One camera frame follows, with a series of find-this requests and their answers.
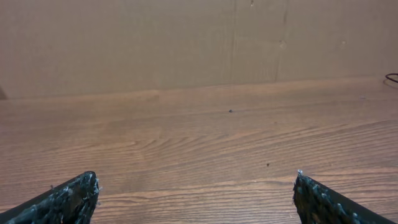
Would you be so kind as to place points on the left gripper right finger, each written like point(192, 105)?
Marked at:
point(319, 204)

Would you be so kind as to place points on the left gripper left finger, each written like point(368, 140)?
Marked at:
point(72, 202)

